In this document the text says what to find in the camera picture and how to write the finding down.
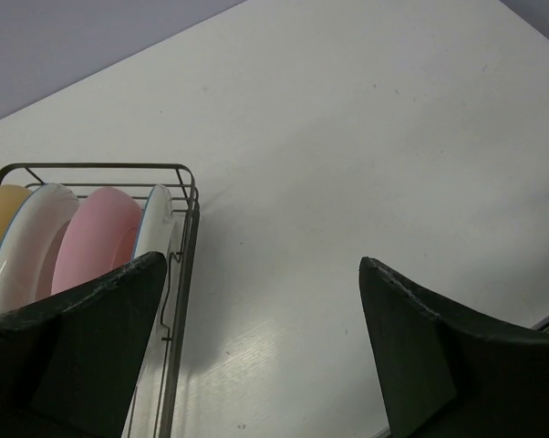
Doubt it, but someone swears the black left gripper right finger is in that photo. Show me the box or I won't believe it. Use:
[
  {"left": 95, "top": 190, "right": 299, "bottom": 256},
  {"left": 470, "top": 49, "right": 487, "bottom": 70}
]
[{"left": 358, "top": 257, "right": 549, "bottom": 437}]

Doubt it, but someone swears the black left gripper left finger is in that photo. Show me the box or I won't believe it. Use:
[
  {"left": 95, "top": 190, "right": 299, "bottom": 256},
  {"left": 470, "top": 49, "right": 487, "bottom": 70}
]
[{"left": 0, "top": 252, "right": 167, "bottom": 437}]

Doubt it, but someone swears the pink plate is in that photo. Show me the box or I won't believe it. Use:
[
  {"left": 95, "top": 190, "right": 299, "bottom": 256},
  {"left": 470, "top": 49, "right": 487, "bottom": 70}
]
[{"left": 51, "top": 187, "right": 141, "bottom": 295}]

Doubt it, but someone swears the white strawberry pattern plate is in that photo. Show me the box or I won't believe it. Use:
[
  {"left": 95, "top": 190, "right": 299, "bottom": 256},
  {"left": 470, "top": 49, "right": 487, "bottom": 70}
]
[{"left": 132, "top": 184, "right": 175, "bottom": 413}]

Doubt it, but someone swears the white plate blue rim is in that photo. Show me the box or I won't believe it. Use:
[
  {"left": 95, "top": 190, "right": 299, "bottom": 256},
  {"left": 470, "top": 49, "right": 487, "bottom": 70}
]
[{"left": 0, "top": 183, "right": 79, "bottom": 314}]

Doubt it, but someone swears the metal wire dish rack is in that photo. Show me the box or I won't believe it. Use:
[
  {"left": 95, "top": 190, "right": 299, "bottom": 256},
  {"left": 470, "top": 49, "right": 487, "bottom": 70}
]
[{"left": 0, "top": 162, "right": 200, "bottom": 437}]

